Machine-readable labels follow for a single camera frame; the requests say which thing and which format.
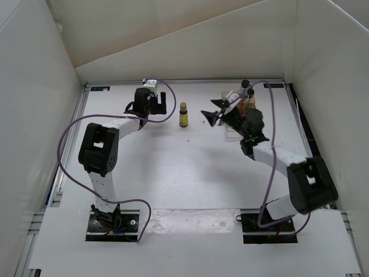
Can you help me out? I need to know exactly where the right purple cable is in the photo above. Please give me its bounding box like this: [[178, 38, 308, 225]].
[[244, 79, 312, 238]]

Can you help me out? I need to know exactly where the white powder jar black cap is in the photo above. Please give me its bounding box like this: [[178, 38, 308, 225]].
[[246, 88, 256, 110]]

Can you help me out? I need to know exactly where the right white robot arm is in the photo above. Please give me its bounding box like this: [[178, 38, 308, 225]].
[[201, 99, 338, 231]]

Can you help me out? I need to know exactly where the tall clear chili bottle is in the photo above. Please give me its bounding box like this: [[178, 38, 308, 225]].
[[238, 79, 250, 112]]

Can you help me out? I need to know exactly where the left small yellow-label bottle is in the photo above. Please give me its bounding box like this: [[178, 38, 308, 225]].
[[179, 102, 189, 128]]

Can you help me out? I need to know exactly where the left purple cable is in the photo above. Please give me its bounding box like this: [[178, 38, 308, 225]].
[[57, 78, 176, 242]]

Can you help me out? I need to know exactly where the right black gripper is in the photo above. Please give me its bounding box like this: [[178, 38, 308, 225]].
[[201, 99, 249, 139]]

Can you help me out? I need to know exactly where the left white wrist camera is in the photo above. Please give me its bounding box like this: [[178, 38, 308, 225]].
[[142, 78, 158, 93]]

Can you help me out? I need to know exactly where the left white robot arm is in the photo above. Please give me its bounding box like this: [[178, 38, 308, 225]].
[[78, 87, 167, 231]]

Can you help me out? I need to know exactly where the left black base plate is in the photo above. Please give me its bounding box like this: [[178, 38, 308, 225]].
[[85, 210, 140, 242]]

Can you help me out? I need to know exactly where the tiered clear condiment rack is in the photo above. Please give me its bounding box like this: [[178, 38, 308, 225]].
[[223, 97, 256, 141]]

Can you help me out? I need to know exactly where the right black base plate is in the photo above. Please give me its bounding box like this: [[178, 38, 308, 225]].
[[235, 212, 298, 245]]

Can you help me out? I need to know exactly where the purple cable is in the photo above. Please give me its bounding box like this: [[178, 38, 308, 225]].
[[244, 79, 312, 238], [57, 78, 176, 242]]

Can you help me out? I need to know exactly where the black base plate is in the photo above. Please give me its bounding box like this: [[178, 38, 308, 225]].
[[235, 212, 298, 245], [85, 210, 140, 242]]

